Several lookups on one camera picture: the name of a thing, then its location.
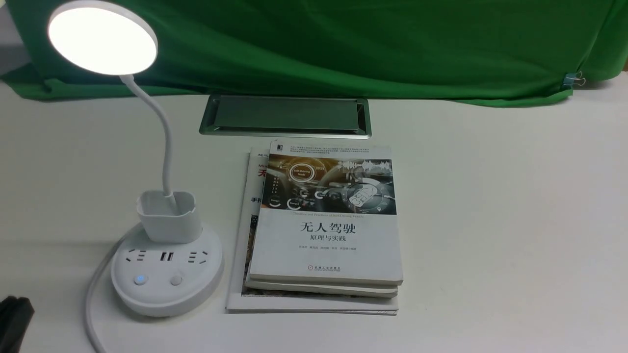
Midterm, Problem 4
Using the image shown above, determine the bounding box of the middle white book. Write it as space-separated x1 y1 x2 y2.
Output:
244 214 398 299

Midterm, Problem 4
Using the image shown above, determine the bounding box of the green backdrop cloth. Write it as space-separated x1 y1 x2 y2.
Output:
0 0 628 107

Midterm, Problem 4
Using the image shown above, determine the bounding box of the white self-driving book top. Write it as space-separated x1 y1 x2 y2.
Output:
249 140 403 286

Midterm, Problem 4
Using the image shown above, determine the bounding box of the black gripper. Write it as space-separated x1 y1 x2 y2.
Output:
0 296 34 353

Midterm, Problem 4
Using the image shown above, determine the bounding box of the bottom large thin book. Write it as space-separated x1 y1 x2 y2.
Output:
226 148 399 316

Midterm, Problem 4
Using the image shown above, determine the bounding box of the silver desk cable grommet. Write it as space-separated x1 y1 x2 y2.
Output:
198 94 372 139

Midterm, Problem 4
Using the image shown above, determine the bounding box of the white lamp power cable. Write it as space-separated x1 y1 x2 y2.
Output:
84 224 144 353

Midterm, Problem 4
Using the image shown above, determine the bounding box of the blue binder clip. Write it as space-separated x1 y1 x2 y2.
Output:
562 71 587 89

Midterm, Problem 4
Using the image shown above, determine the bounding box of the white desk lamp with base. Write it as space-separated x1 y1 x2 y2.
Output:
47 0 224 317

